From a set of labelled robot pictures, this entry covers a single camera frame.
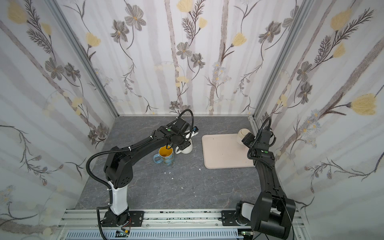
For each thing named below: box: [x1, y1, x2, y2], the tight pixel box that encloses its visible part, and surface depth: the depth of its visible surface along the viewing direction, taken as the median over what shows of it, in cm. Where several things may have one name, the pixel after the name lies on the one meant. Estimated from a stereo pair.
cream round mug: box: [237, 128, 251, 145], surface depth 101 cm
